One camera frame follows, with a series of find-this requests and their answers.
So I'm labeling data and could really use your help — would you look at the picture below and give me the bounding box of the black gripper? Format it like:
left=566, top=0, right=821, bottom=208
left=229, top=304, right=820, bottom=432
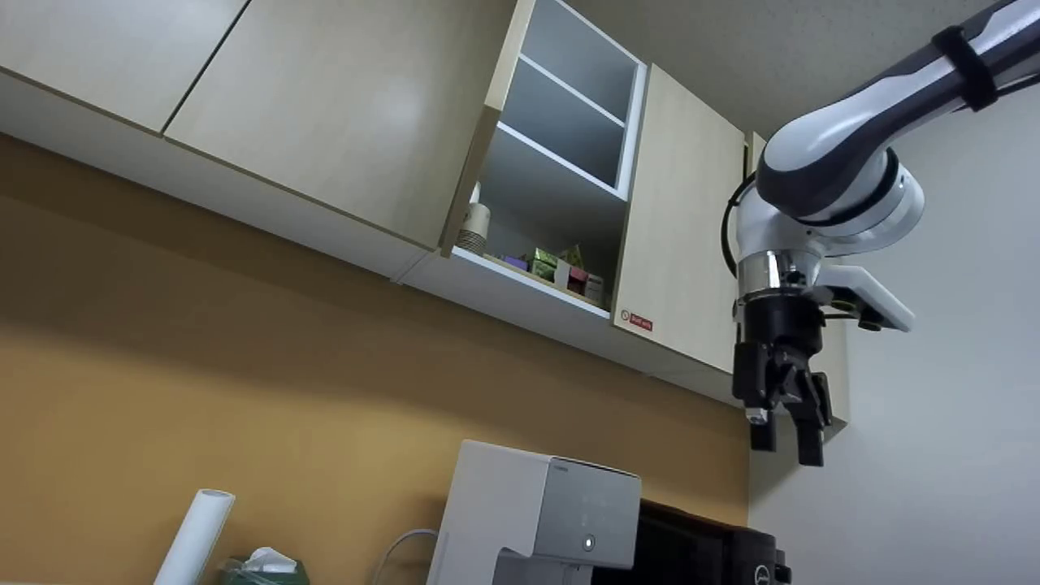
left=732, top=290, right=837, bottom=471

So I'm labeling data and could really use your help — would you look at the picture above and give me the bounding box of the upper cabinet carcass with shelves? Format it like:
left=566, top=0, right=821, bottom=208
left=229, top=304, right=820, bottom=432
left=0, top=0, right=853, bottom=430

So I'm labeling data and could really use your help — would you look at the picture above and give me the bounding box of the plain beige cabinet door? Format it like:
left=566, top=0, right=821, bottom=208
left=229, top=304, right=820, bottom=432
left=158, top=0, right=521, bottom=254
left=0, top=0, right=254, bottom=137

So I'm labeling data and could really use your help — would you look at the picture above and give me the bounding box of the black Jura coffee machine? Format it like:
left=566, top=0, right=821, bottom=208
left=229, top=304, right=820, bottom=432
left=587, top=498, right=796, bottom=585

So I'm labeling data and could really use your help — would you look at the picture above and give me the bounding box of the white silver water dispenser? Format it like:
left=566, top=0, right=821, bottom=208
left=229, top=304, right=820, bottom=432
left=422, top=435, right=647, bottom=585

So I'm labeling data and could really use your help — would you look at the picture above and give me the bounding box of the green white small box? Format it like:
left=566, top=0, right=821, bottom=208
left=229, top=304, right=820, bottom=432
left=525, top=243, right=563, bottom=284

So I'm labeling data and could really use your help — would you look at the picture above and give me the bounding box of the white plastic bottle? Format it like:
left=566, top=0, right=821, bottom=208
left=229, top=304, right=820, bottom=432
left=460, top=181, right=495, bottom=261

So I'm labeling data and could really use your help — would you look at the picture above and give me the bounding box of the green tissue box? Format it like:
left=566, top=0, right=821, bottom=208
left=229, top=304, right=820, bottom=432
left=211, top=543, right=316, bottom=585

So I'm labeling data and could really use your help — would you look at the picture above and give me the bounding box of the white paper roll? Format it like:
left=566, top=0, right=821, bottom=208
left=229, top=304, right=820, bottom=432
left=148, top=484, right=241, bottom=585

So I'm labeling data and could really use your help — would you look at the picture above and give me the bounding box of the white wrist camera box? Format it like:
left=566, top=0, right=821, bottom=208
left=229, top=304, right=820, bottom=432
left=811, top=264, right=916, bottom=337

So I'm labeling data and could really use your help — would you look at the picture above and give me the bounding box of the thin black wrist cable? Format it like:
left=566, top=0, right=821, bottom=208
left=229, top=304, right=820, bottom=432
left=718, top=169, right=762, bottom=280

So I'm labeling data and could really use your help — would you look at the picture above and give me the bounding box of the thin whitish cable loop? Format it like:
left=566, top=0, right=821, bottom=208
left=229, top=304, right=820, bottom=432
left=367, top=525, right=443, bottom=585

